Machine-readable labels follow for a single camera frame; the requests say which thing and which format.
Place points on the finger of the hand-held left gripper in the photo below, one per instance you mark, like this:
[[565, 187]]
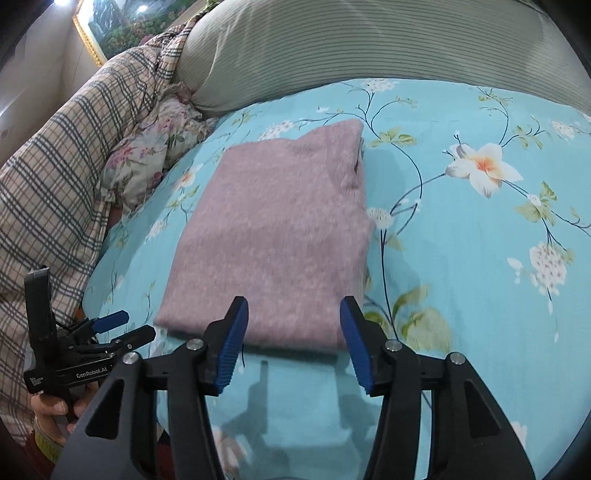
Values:
[[111, 319], [134, 338]]

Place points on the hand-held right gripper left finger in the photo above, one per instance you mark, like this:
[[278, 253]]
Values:
[[231, 346]]

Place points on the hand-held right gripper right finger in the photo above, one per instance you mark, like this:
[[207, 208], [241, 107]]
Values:
[[358, 346]]

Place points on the pink knit sweater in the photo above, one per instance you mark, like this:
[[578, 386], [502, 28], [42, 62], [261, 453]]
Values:
[[268, 230]]

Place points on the person's left hand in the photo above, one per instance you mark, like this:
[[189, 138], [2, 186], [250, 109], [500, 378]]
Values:
[[53, 415]]

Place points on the blue floral bedsheet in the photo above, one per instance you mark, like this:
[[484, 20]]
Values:
[[461, 300]]

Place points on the plaid blanket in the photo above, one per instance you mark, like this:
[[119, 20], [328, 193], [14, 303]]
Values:
[[60, 161]]

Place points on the floral ruffled pillow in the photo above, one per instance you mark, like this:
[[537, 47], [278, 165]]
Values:
[[147, 147]]

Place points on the framed landscape painting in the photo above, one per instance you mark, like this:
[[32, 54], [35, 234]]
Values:
[[134, 23]]

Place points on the green striped cushion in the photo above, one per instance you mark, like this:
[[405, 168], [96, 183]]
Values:
[[369, 41]]

